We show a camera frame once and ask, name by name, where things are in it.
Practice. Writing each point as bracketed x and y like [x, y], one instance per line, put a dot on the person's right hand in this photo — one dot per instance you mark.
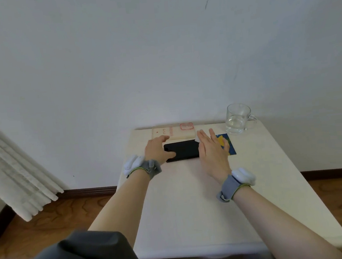
[213, 158]

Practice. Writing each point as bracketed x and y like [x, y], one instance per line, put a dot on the person's left hand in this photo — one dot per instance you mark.
[156, 151]

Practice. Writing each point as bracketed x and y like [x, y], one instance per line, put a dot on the black smartphone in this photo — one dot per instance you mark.
[184, 150]

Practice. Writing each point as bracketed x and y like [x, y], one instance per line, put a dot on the glass mug with water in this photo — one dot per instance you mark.
[237, 119]

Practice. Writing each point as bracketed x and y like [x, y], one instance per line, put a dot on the person's left forearm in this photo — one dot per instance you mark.
[121, 206]

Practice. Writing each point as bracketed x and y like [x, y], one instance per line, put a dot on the clear phone case red print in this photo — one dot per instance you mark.
[174, 130]

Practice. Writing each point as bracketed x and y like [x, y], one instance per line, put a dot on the white curtain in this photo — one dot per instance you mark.
[11, 180]

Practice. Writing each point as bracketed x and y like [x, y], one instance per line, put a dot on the blue card yellow star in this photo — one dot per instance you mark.
[232, 149]

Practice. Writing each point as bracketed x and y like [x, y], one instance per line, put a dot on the person's right forearm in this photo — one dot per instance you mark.
[284, 228]

